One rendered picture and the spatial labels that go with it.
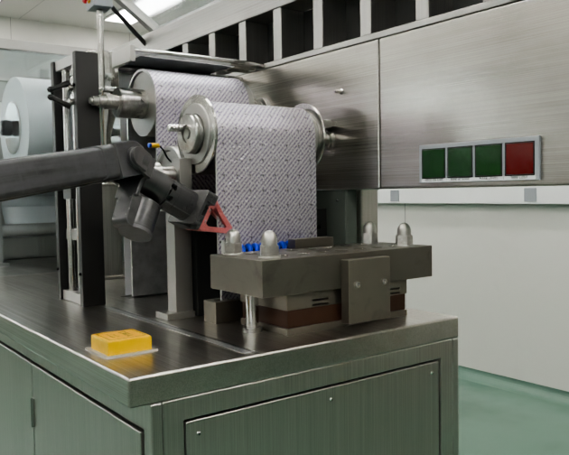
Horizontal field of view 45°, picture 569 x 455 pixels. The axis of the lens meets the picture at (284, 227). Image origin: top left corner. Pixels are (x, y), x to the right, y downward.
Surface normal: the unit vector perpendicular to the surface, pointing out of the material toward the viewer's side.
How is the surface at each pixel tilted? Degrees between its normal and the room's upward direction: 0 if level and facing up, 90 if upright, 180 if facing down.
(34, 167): 79
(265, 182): 90
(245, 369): 90
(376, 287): 90
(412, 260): 90
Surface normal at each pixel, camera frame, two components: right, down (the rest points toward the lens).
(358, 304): 0.60, 0.04
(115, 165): 0.84, -0.07
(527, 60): -0.80, 0.04
